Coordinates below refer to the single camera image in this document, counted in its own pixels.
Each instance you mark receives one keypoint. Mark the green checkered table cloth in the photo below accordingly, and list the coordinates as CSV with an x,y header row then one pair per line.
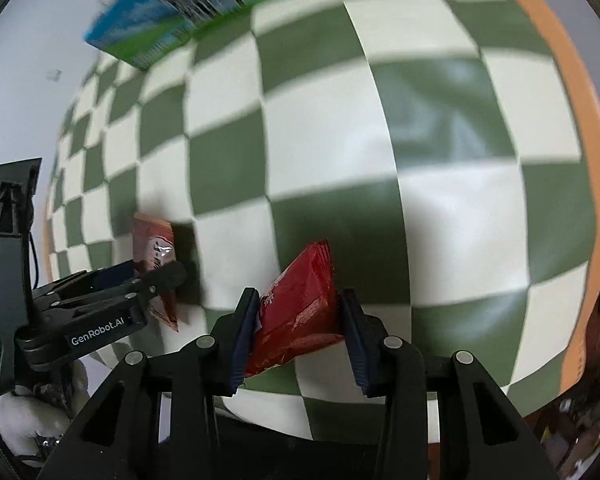
x,y
330,160

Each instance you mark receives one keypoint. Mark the person's left hand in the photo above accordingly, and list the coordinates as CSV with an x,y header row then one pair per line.
x,y
20,415

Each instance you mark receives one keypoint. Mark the red snack packet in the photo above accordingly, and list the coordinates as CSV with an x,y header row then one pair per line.
x,y
295,310

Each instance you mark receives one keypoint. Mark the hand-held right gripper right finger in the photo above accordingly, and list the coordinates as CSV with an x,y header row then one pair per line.
x,y
355,340

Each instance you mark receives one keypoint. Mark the blue and green carton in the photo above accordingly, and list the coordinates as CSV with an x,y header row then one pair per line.
x,y
145,35

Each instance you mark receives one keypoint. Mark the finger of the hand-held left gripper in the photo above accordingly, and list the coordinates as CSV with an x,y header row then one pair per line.
x,y
115,270
165,275

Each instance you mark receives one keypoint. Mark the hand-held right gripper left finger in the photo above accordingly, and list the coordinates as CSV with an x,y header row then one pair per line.
x,y
245,340

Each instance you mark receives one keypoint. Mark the brown-red shrimp snack packet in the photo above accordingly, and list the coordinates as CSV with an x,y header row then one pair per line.
x,y
152,240

